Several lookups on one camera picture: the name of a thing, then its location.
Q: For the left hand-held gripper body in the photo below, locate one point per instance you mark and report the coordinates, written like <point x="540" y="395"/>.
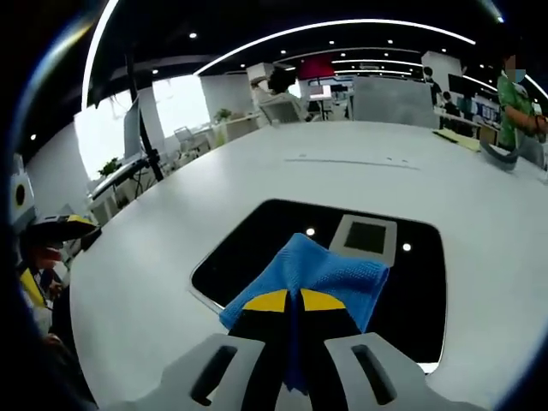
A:
<point x="20" y="194"/>

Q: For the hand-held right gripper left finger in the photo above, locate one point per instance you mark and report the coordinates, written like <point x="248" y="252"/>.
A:
<point x="222" y="368"/>

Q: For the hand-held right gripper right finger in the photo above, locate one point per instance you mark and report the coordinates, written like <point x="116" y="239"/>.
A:
<point x="368" y="368"/>

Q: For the blue cleaning cloth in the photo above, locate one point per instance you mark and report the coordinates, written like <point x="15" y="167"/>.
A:
<point x="317" y="269"/>

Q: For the green potted plant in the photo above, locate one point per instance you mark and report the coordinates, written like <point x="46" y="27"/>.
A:
<point x="109" y="168"/>
<point x="222" y="115"/>

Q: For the yellow notepad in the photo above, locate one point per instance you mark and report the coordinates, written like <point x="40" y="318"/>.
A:
<point x="458" y="140"/>

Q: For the dark curved headband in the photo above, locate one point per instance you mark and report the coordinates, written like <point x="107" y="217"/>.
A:
<point x="503" y="160"/>

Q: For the grey desk partition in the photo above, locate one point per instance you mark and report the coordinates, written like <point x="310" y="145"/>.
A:
<point x="394" y="103"/>

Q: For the red wall screen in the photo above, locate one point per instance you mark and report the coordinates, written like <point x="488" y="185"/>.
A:
<point x="316" y="68"/>

